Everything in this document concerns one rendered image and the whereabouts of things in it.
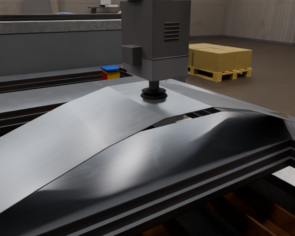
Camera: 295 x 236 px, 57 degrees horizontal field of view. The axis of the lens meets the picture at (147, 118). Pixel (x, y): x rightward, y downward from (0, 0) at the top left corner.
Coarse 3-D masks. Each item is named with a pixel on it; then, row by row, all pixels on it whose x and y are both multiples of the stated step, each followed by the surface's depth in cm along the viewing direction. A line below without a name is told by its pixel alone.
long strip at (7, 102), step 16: (112, 80) 95; (128, 80) 95; (144, 80) 95; (0, 96) 77; (16, 96) 77; (32, 96) 77; (48, 96) 77; (64, 96) 77; (80, 96) 77; (0, 112) 65
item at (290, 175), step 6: (180, 120) 109; (288, 168) 76; (294, 168) 76; (276, 174) 73; (282, 174) 73; (288, 174) 73; (294, 174) 73; (270, 180) 74; (276, 180) 73; (282, 180) 71; (288, 180) 71; (294, 180) 71; (276, 186) 73; (282, 186) 71; (288, 186) 70; (294, 186) 68; (288, 192) 70; (294, 192) 69
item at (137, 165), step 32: (0, 128) 65; (160, 128) 57; (192, 128) 57; (224, 128) 57; (256, 128) 57; (288, 128) 57; (96, 160) 45; (128, 160) 45; (160, 160) 45; (192, 160) 45; (224, 160) 45; (256, 160) 48; (288, 160) 51; (64, 192) 37; (96, 192) 37; (128, 192) 37; (160, 192) 38; (192, 192) 40; (224, 192) 43; (0, 224) 31; (32, 224) 31; (64, 224) 31; (96, 224) 33; (128, 224) 36
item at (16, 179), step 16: (16, 128) 42; (0, 144) 39; (16, 144) 38; (0, 160) 36; (16, 160) 34; (0, 176) 32; (16, 176) 31; (32, 176) 30; (0, 192) 30; (16, 192) 29; (32, 192) 28; (0, 208) 27
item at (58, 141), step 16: (48, 112) 44; (64, 112) 42; (32, 128) 41; (48, 128) 39; (64, 128) 38; (80, 128) 36; (32, 144) 37; (48, 144) 35; (64, 144) 34; (80, 144) 33; (96, 144) 32; (32, 160) 33; (48, 160) 32; (64, 160) 31; (80, 160) 30; (48, 176) 29
